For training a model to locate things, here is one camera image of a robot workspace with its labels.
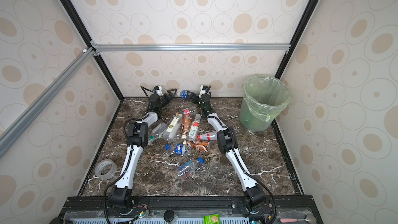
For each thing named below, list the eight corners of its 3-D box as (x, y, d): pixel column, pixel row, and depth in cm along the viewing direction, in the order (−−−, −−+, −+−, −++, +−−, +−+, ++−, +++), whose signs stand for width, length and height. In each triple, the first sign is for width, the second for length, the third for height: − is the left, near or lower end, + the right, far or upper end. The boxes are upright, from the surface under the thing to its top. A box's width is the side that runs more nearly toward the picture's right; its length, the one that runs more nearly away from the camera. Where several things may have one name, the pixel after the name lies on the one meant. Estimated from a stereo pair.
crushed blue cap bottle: (179, 180, 83) (178, 178, 80) (175, 170, 87) (174, 167, 84) (205, 167, 88) (206, 164, 85) (201, 158, 91) (201, 155, 88)
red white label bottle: (188, 141, 98) (188, 136, 93) (195, 117, 111) (194, 111, 106) (195, 142, 98) (195, 137, 93) (201, 117, 110) (201, 112, 106)
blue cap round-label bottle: (165, 155, 92) (164, 151, 88) (167, 147, 96) (165, 142, 91) (191, 155, 92) (190, 151, 88) (191, 147, 96) (191, 142, 91)
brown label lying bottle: (183, 146, 94) (182, 143, 91) (186, 139, 98) (185, 136, 94) (207, 153, 92) (207, 149, 89) (209, 145, 95) (210, 142, 92)
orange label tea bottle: (181, 139, 97) (180, 136, 94) (183, 117, 108) (183, 114, 105) (191, 139, 97) (190, 136, 94) (192, 117, 108) (192, 114, 105)
